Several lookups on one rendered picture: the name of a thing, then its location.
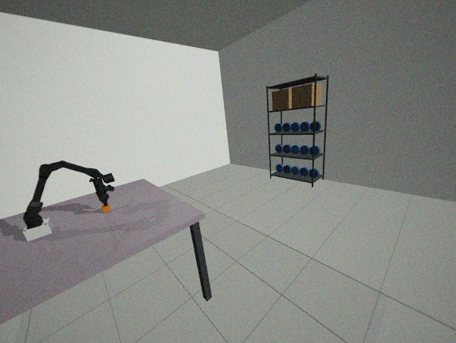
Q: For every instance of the orange block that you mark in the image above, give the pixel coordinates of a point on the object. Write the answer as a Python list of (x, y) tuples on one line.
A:
[(106, 208)]

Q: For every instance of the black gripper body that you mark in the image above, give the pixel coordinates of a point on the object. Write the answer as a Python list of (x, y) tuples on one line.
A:
[(101, 193)]

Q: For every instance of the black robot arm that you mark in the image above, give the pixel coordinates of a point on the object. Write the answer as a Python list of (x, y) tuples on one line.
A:
[(31, 217)]

